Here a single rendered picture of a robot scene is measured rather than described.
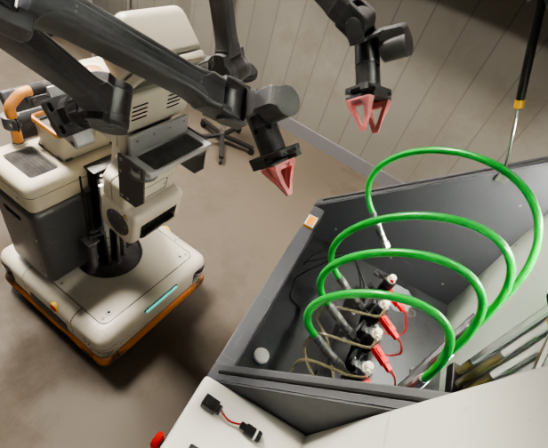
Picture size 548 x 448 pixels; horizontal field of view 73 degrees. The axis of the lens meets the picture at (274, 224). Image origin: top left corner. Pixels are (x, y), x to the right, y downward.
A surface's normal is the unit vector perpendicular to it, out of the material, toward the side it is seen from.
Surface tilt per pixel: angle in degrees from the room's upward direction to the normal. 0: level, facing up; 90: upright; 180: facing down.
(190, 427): 0
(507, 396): 76
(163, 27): 43
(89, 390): 0
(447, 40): 90
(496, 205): 90
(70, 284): 0
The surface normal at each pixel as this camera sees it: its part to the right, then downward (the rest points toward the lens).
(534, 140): -0.54, 0.49
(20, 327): 0.25, -0.68
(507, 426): -0.79, -0.61
